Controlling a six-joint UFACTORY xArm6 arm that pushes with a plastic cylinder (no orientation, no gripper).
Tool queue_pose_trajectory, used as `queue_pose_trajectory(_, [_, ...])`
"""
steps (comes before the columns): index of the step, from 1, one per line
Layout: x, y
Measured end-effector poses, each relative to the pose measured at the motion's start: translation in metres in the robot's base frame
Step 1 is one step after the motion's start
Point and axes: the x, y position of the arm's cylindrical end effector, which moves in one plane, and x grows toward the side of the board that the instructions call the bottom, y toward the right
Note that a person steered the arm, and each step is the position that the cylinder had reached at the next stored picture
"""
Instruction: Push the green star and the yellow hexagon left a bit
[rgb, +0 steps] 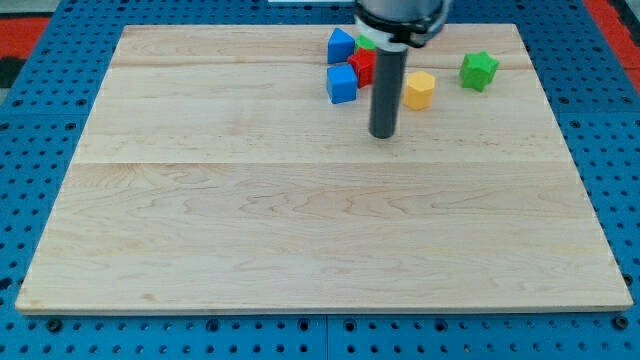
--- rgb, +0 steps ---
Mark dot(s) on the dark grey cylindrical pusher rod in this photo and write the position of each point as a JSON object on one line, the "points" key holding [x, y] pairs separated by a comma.
{"points": [[386, 92]]}

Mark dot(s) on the light wooden board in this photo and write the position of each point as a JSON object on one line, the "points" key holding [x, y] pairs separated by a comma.
{"points": [[214, 176]]}

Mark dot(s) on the red block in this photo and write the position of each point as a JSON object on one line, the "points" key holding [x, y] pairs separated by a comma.
{"points": [[363, 64]]}

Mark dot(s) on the green star block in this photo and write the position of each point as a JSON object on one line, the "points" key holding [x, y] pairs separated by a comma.
{"points": [[478, 70]]}

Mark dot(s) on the blue triangle block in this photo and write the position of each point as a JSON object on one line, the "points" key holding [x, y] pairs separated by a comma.
{"points": [[340, 46]]}

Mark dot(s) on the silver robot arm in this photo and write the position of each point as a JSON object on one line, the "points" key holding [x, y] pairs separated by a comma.
{"points": [[395, 26]]}

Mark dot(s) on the green round block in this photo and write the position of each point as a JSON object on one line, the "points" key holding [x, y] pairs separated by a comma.
{"points": [[363, 42]]}

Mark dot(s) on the yellow hexagon block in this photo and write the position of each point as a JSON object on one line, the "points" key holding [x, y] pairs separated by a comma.
{"points": [[420, 87]]}

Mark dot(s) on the blue cube block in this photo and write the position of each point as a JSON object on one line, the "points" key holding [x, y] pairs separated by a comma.
{"points": [[341, 84]]}

